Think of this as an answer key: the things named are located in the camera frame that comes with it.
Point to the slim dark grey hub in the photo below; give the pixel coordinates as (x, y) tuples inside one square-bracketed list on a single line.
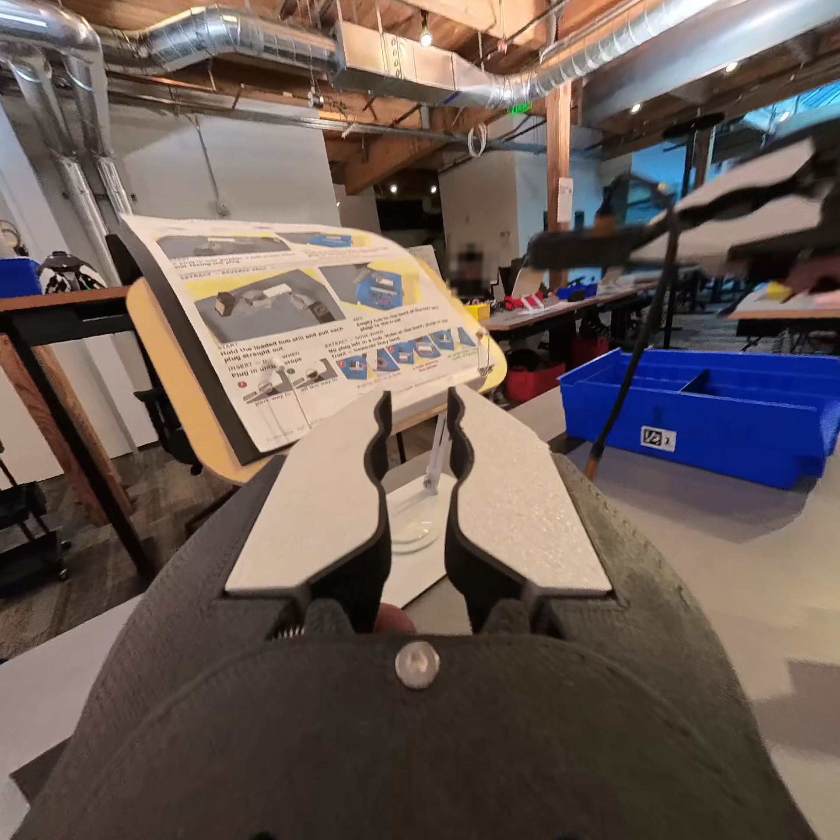
[(584, 247)]

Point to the red bag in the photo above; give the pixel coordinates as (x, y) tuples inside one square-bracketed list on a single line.
[(536, 383)]

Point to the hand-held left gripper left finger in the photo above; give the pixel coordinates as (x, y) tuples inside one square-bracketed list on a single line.
[(309, 525)]

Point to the brown wooden post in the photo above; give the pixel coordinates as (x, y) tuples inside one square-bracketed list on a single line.
[(559, 171)]

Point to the blue plastic bin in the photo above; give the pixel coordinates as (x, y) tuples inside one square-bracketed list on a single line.
[(709, 414)]

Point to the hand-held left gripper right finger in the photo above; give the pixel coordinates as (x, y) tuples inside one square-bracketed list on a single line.
[(532, 525)]

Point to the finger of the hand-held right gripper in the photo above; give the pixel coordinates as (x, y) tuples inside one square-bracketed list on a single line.
[(761, 177), (761, 236)]

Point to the silver ventilation duct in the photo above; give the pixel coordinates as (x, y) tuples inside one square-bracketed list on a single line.
[(236, 33)]

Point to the printed instruction sheet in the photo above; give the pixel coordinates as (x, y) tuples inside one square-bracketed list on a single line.
[(302, 315)]

